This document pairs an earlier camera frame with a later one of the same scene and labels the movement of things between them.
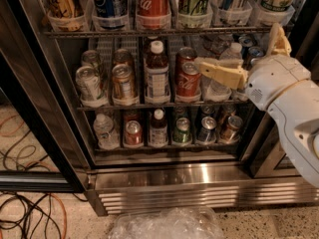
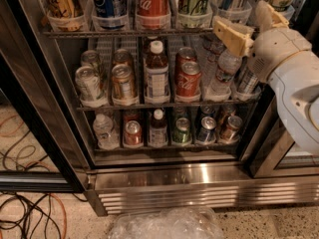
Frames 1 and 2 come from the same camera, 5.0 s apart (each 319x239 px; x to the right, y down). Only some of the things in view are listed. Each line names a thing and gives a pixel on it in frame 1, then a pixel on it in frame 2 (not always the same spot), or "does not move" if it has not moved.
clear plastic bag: (186, 222) does not move
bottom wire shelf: (166, 149) does not move
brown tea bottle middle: (157, 75) does not move
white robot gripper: (277, 78) -> (278, 52)
